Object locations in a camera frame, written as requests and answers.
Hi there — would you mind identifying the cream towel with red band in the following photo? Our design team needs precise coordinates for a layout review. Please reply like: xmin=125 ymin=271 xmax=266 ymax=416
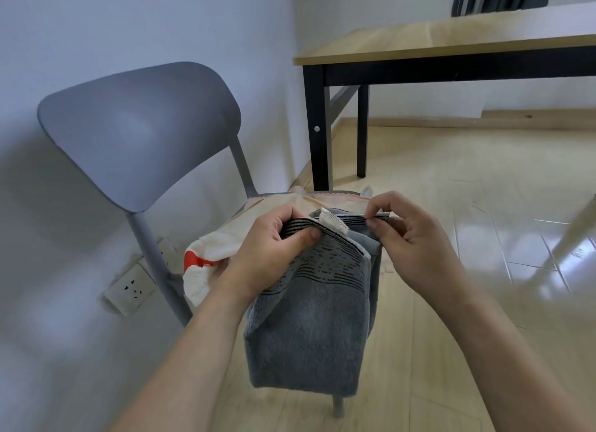
xmin=182 ymin=192 xmax=299 ymax=309

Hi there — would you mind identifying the white wall socket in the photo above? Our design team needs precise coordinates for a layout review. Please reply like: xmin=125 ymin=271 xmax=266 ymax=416
xmin=103 ymin=263 xmax=157 ymax=317
xmin=156 ymin=237 xmax=181 ymax=269

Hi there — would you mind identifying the wooden table with black legs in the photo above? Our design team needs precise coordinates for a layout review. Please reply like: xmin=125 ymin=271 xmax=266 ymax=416
xmin=292 ymin=1 xmax=596 ymax=192

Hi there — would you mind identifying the grey plastic chair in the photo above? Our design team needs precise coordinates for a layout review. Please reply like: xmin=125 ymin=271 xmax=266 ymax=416
xmin=37 ymin=61 xmax=348 ymax=418

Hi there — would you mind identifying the person's left hand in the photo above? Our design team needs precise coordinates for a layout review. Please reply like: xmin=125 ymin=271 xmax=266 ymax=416
xmin=223 ymin=205 xmax=323 ymax=302

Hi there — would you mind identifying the person's right forearm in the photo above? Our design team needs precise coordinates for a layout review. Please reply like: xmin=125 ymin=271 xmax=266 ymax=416
xmin=418 ymin=282 xmax=596 ymax=432

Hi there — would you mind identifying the person's left forearm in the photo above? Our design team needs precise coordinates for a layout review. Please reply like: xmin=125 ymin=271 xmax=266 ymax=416
xmin=109 ymin=282 xmax=255 ymax=432

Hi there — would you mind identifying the person's right hand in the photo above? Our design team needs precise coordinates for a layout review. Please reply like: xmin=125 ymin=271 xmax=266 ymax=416
xmin=364 ymin=191 xmax=466 ymax=302

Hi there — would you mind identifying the grey-blue striped towel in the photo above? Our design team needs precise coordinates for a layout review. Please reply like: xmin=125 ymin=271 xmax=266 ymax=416
xmin=243 ymin=207 xmax=392 ymax=398

